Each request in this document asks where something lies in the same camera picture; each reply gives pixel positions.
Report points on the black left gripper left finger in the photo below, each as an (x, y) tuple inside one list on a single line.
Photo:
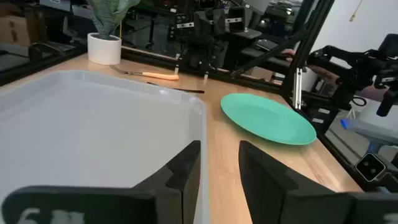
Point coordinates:
[(93, 205)]

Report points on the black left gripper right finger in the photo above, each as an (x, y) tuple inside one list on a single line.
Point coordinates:
[(280, 199)]

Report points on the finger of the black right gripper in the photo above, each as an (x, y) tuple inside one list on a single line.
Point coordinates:
[(386, 102)]

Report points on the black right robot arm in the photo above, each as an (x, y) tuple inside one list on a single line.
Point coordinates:
[(345, 67)]

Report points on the black background robot arm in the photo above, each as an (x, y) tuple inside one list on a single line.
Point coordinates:
[(205, 34)]

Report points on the white plastic tray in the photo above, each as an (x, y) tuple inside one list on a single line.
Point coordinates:
[(93, 130)]

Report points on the green round plate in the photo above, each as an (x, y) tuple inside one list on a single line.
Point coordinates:
[(267, 119)]

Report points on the dark metal spoon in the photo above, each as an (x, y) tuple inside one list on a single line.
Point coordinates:
[(180, 90)]

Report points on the grey bar with blue end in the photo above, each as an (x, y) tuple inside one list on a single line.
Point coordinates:
[(363, 129)]

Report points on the person's hand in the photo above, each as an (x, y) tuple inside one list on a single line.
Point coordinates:
[(289, 53)]

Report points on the white round plant pot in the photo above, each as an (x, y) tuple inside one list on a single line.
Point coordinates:
[(104, 49)]

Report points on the brown cardboard box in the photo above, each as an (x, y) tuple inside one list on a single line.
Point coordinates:
[(14, 31)]

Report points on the black square camera box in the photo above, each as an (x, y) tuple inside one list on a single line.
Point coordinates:
[(370, 166)]

